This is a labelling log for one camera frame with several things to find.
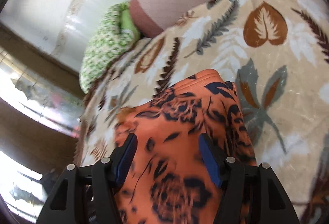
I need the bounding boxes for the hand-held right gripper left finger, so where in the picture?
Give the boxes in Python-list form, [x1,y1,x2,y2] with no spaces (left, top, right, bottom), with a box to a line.
[36,133,138,224]

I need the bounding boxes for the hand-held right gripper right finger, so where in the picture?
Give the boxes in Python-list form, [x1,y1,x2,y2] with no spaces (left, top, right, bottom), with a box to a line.
[199,133,300,224]

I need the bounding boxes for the orange floral garment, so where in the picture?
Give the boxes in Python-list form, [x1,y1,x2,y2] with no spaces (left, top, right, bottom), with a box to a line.
[113,69,258,224]

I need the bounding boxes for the brown wooden stained-glass door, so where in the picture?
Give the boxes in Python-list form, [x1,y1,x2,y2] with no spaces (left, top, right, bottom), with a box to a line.
[0,23,87,217]

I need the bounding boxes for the green checked pillow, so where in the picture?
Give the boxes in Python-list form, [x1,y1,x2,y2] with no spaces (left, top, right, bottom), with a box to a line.
[80,1,141,94]

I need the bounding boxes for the leaf print blanket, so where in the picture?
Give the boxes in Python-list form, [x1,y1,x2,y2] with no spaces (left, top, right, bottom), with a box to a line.
[74,0,329,224]

